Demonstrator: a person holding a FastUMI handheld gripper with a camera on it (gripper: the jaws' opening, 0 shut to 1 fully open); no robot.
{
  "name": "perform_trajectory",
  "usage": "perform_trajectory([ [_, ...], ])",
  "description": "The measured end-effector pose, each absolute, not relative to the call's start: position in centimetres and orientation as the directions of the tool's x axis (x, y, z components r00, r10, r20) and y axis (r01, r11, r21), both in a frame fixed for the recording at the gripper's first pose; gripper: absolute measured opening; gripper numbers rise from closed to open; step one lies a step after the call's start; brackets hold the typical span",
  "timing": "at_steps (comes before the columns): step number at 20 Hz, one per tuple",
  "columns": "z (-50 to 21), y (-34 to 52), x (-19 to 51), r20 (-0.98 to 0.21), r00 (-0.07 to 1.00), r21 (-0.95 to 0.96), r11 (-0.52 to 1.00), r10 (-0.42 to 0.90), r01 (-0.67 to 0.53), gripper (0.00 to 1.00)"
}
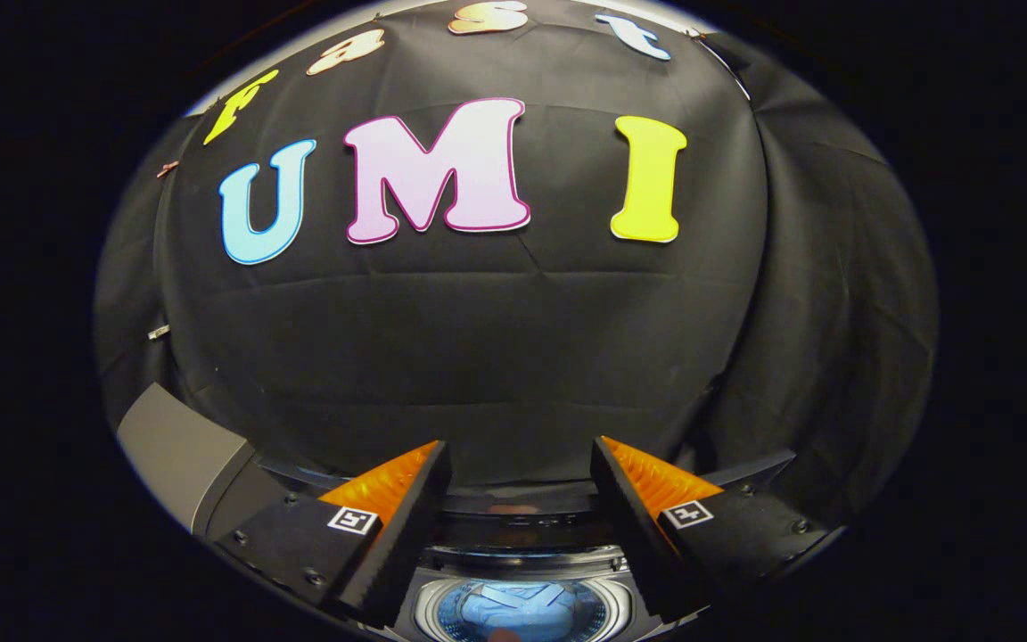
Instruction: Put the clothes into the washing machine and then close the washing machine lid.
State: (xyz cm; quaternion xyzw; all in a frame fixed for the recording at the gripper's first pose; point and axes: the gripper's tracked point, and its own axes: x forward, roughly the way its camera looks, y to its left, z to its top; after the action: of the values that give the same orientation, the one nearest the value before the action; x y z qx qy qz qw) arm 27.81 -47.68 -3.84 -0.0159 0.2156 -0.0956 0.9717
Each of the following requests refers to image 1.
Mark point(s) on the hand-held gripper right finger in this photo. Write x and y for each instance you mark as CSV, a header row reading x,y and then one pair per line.
x,y
638,535

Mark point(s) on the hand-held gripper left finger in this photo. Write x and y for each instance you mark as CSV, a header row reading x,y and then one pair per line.
x,y
406,544

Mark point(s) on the grey washing machine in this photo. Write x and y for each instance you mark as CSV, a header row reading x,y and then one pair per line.
x,y
522,566

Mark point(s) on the light blue polo shirt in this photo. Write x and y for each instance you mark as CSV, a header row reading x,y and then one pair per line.
x,y
513,611

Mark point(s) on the black backdrop cloth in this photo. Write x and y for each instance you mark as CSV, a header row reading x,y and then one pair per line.
x,y
496,339

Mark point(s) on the silver clip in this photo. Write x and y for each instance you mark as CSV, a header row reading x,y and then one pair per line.
x,y
159,332

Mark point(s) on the copper clip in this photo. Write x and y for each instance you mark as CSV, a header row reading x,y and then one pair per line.
x,y
168,168

